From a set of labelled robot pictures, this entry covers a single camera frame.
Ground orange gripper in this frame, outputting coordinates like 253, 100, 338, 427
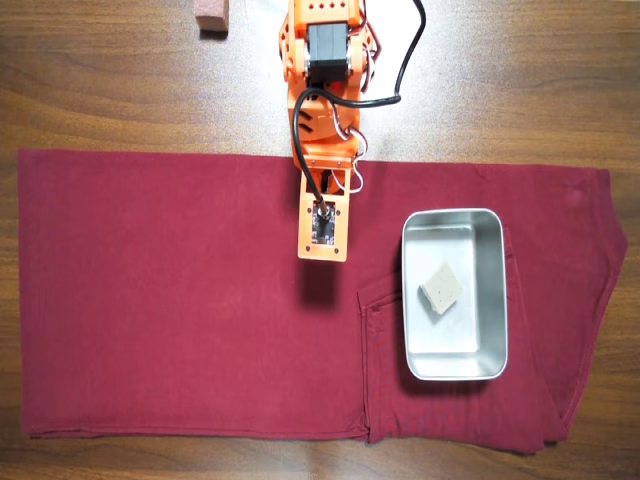
287, 81, 364, 174

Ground beige foam cube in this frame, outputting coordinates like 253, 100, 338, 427
417, 261, 467, 317

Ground pink sponge block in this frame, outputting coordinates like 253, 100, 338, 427
194, 0, 232, 36

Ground rectangular metal tray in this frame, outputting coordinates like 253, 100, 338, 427
400, 207, 510, 383

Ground maroon cloth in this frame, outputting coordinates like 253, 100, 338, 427
16, 148, 630, 456

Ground white and red wires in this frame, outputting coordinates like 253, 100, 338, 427
327, 97, 367, 196

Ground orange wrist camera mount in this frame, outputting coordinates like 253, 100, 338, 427
296, 162, 351, 263

